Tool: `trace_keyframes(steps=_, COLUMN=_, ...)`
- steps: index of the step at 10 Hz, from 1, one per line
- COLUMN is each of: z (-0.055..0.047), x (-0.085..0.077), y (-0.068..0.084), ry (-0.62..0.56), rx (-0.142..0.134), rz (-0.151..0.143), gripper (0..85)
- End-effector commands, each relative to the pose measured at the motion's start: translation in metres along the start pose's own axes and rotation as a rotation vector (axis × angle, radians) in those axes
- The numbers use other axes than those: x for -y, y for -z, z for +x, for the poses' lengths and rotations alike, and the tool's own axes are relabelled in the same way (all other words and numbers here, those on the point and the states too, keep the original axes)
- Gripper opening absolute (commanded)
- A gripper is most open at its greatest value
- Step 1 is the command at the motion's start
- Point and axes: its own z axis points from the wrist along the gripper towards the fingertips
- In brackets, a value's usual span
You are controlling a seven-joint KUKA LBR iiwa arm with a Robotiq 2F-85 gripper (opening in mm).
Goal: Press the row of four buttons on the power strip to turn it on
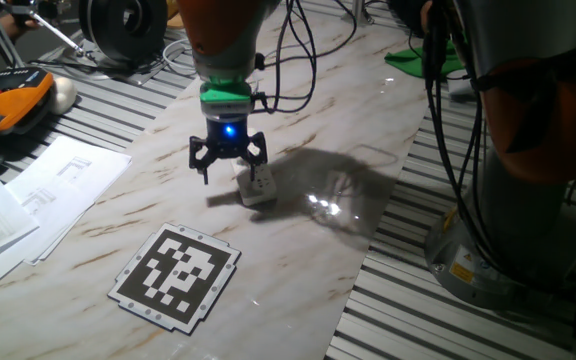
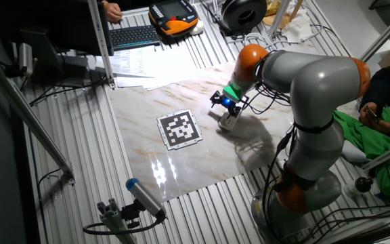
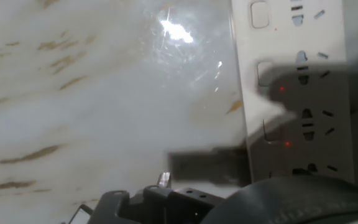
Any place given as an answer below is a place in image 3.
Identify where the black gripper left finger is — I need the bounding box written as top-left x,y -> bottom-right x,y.
87,190 -> 132,224

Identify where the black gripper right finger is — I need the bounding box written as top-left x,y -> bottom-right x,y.
141,171 -> 217,224

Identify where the white power strip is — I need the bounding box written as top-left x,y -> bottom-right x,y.
230,0 -> 356,184

